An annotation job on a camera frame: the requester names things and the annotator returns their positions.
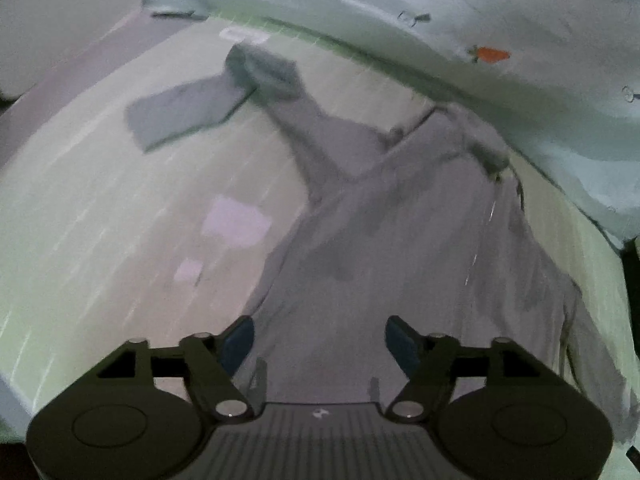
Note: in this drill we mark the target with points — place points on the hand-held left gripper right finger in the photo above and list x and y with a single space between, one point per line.
402 345

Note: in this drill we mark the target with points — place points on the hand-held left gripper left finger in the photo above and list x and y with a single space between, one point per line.
239 344

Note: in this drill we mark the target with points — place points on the grey zip hoodie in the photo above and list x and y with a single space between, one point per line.
400 240

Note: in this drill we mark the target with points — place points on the small white paper label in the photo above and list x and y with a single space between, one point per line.
187 270

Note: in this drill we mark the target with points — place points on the large white paper label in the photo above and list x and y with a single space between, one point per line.
235 224

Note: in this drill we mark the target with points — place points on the green grid cutting mat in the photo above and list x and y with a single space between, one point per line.
100 210

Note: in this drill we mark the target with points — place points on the carrot printed pale blanket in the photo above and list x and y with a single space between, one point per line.
450 5

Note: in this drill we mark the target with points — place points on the white board panel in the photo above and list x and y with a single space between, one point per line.
55 30

